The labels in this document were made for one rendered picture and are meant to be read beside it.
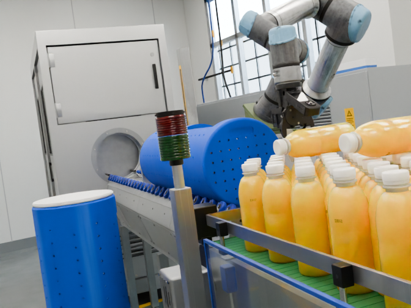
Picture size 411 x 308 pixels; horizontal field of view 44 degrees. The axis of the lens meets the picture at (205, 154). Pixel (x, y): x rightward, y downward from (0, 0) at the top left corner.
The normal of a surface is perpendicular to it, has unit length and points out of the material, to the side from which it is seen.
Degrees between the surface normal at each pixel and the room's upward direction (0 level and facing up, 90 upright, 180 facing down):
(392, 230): 90
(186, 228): 90
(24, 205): 90
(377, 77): 90
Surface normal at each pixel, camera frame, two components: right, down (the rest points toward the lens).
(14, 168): 0.49, -0.02
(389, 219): -0.68, -0.05
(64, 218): 0.03, 0.05
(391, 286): -0.93, 0.14
